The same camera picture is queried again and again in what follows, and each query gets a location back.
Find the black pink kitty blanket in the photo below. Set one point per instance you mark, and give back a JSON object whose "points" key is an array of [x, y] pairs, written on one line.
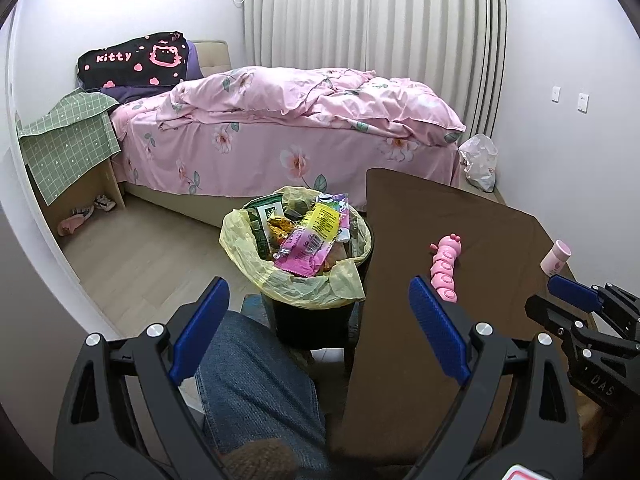
{"points": [[159, 60]]}

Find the yellow orange snack wrapper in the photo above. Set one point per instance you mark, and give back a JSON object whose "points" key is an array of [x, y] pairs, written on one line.
{"points": [[279, 228]]}

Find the pink cartoon candy wrapper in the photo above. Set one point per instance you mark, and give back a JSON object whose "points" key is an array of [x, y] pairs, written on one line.
{"points": [[302, 254]]}

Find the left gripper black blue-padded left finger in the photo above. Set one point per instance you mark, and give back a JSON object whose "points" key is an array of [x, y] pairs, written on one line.
{"points": [[98, 436]]}

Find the green checked cloth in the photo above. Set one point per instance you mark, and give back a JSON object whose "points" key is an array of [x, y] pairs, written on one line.
{"points": [[67, 142]]}

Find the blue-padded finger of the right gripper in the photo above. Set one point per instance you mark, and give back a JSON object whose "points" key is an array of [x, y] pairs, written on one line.
{"points": [[578, 295]]}

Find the yellow nabati wafer wrapper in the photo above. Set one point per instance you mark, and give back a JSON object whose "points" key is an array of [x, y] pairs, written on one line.
{"points": [[323, 221]]}

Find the pink caterpillar toy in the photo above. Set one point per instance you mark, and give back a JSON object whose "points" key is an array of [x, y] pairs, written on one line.
{"points": [[444, 259]]}

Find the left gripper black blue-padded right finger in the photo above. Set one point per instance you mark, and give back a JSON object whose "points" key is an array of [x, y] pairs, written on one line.
{"points": [[514, 416]]}

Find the white wall socket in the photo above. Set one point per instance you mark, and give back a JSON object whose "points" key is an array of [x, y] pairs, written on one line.
{"points": [[583, 103]]}

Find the white wall switch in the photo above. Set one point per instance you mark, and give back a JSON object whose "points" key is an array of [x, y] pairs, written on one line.
{"points": [[556, 94]]}

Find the pink floral duvet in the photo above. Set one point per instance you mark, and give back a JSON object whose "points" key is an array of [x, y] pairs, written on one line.
{"points": [[327, 98]]}

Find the green carton box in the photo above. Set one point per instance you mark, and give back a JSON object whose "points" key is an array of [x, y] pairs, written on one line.
{"points": [[259, 211]]}

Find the beige bed headboard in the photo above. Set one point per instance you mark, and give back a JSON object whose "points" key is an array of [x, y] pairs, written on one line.
{"points": [[213, 57]]}

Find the pink slippers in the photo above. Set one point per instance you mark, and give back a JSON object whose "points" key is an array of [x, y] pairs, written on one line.
{"points": [[79, 216]]}

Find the wooden bedside table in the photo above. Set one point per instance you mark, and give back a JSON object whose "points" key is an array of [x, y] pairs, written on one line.
{"points": [[100, 180]]}

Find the pink lidded jar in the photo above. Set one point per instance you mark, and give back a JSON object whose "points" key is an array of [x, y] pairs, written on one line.
{"points": [[556, 258]]}

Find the pink floral bed sheet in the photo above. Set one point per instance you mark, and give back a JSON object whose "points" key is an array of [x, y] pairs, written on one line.
{"points": [[241, 160]]}

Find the white pleated curtain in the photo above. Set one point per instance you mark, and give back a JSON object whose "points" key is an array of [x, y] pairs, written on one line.
{"points": [[457, 47]]}

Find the blue jeans leg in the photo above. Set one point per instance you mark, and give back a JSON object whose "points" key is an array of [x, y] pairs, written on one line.
{"points": [[262, 412]]}

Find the brown table cloth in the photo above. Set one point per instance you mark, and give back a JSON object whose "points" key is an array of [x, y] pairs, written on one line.
{"points": [[452, 379]]}

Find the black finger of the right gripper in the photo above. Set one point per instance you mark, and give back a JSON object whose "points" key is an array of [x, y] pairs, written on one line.
{"points": [[556, 320]]}

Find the black trash bin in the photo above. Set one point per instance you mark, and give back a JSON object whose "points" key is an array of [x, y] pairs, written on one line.
{"points": [[312, 313]]}

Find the white plastic bag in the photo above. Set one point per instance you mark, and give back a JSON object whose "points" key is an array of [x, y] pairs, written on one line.
{"points": [[479, 157]]}

